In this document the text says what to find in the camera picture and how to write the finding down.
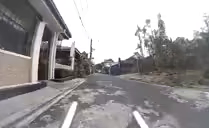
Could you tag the utility pole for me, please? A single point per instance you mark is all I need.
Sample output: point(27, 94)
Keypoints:
point(90, 50)

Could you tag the bushes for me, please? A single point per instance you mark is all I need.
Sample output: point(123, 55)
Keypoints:
point(82, 66)

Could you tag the dark building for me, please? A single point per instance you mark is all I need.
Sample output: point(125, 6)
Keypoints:
point(130, 65)

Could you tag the grey asphalt road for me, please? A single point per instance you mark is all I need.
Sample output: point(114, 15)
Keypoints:
point(125, 90)

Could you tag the house with dark roof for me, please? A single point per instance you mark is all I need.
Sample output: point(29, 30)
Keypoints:
point(63, 61)

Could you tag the robot's own part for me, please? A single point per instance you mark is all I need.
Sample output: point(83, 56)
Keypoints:
point(140, 119)
point(69, 115)

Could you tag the row of trees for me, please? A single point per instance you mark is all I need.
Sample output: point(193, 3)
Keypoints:
point(178, 50)

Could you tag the grey concrete pavement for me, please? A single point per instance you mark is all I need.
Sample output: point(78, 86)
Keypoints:
point(18, 100)

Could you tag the building with white pillars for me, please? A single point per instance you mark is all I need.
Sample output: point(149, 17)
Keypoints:
point(12, 50)

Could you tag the blue wall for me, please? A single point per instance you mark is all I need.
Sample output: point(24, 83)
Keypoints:
point(114, 69)

